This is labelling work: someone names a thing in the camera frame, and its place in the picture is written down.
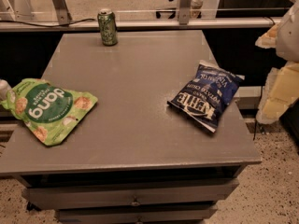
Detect grey metal ledge rail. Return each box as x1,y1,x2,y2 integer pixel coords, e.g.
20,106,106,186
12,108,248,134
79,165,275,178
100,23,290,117
0,17,281,32

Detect green soda can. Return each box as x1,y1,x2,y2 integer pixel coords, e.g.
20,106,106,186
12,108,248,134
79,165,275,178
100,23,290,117
97,8,118,46

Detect grey drawer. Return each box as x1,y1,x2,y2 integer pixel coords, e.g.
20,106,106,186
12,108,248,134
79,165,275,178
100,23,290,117
56,204,217,224
22,178,239,210

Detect lower grey drawer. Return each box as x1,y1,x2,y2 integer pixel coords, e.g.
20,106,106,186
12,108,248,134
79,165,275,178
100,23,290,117
56,204,217,224

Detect black cable on ledge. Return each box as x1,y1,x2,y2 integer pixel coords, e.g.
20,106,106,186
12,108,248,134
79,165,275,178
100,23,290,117
0,17,97,28

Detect blue Kettle chip bag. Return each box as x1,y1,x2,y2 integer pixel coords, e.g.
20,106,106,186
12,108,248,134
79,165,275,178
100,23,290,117
167,60,245,133

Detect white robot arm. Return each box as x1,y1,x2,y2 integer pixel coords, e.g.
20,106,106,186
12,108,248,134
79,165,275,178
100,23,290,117
255,2,299,124

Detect green Dang chips bag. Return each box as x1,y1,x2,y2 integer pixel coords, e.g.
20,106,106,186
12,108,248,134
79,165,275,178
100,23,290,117
1,78,98,147

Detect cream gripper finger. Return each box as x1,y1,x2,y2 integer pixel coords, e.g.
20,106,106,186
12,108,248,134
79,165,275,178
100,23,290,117
255,24,278,49
256,62,299,124

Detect upper grey drawer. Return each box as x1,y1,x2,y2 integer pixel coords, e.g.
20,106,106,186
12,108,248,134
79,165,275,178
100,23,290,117
22,178,239,210

